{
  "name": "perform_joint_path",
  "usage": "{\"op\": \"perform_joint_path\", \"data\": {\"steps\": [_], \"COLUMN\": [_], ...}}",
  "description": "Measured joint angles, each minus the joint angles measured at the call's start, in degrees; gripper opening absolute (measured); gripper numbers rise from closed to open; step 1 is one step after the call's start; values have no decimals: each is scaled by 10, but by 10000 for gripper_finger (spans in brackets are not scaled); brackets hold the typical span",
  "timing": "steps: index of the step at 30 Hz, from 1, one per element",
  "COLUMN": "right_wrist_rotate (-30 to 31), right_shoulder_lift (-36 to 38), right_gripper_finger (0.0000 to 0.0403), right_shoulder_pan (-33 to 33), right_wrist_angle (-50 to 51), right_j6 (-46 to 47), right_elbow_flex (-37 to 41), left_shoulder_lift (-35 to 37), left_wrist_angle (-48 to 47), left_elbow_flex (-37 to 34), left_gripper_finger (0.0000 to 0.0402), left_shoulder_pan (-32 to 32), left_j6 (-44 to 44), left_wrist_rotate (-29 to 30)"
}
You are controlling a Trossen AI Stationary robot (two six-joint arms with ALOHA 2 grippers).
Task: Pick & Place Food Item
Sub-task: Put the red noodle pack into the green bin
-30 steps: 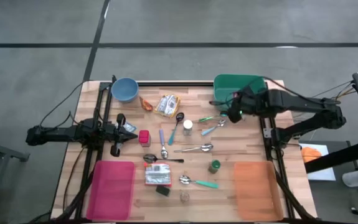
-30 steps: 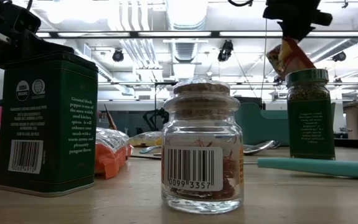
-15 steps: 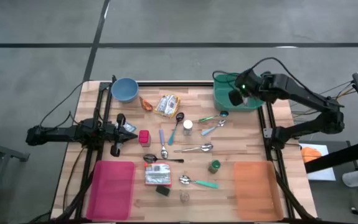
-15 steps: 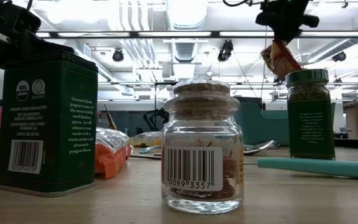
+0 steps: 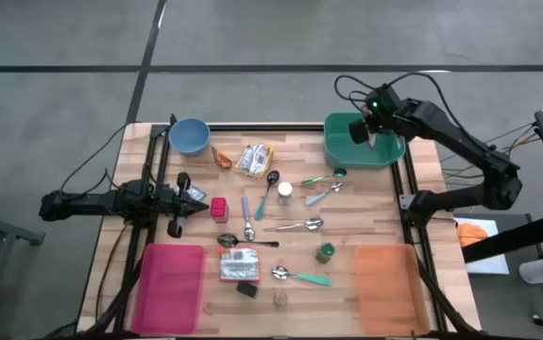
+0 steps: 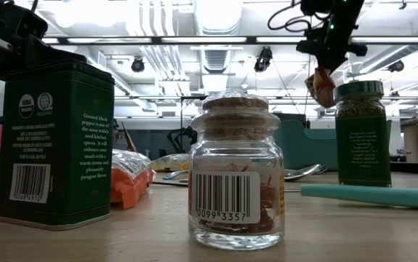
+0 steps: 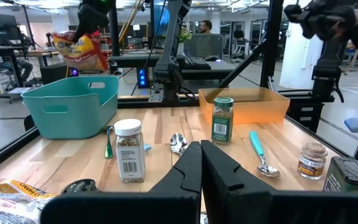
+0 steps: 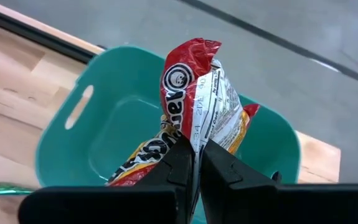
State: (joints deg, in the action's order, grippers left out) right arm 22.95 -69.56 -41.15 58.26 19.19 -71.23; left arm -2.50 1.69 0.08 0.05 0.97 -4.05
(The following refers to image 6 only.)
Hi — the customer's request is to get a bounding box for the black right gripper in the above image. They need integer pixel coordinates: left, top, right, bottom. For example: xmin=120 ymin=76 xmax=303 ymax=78
xmin=295 ymin=25 xmax=369 ymax=74

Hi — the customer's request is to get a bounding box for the crinkled clear snack bag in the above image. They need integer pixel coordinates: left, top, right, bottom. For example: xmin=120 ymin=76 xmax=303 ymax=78
xmin=150 ymin=153 xmax=190 ymax=172

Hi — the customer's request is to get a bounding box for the orange and silver snack packet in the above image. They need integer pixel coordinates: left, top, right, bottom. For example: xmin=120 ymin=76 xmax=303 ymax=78
xmin=0 ymin=148 xmax=156 ymax=211

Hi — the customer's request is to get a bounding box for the green-lid oregano spice jar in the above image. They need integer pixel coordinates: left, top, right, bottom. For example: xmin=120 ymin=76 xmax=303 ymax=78
xmin=333 ymin=79 xmax=393 ymax=188

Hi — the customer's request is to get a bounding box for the black ceiling spotlight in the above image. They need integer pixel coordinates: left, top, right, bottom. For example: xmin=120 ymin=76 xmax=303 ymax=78
xmin=254 ymin=46 xmax=273 ymax=73
xmin=130 ymin=57 xmax=146 ymax=74
xmin=388 ymin=60 xmax=405 ymax=73

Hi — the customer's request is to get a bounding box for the silver and yellow snack bag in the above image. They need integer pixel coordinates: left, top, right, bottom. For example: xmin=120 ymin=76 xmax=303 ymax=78
xmin=305 ymin=67 xmax=337 ymax=109

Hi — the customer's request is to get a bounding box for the black-bowl blue-handled spoon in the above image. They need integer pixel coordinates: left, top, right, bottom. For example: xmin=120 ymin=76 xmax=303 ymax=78
xmin=162 ymin=169 xmax=190 ymax=180

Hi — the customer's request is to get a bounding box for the black overhead crossbar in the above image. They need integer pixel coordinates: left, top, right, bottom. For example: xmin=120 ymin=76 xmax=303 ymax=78
xmin=41 ymin=35 xmax=418 ymax=46

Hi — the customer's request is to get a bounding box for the black background rig frame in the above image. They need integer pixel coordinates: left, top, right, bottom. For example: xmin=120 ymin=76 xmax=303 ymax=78
xmin=113 ymin=95 xmax=209 ymax=128

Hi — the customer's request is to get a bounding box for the plain silver spoon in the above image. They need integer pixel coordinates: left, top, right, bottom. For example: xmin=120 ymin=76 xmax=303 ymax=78
xmin=284 ymin=163 xmax=322 ymax=182

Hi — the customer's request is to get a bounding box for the silver ceiling air duct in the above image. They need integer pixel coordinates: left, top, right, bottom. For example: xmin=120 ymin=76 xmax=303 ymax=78
xmin=193 ymin=0 xmax=244 ymax=92

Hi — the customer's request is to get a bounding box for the small orange snack packet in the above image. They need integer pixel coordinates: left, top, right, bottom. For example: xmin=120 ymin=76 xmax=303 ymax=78
xmin=121 ymin=122 xmax=137 ymax=153

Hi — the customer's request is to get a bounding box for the teal-handled metal spoon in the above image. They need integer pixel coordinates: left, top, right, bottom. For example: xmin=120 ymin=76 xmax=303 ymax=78
xmin=284 ymin=183 xmax=418 ymax=211

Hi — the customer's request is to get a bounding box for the black small block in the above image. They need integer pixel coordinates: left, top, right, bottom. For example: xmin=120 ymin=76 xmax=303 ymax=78
xmin=0 ymin=59 xmax=116 ymax=231

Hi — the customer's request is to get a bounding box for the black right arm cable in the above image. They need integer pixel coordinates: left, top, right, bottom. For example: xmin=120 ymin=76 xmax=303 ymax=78
xmin=267 ymin=0 xmax=333 ymax=34

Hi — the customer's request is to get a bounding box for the green plastic bin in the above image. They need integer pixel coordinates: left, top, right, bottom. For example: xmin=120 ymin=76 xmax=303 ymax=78
xmin=273 ymin=118 xmax=393 ymax=172

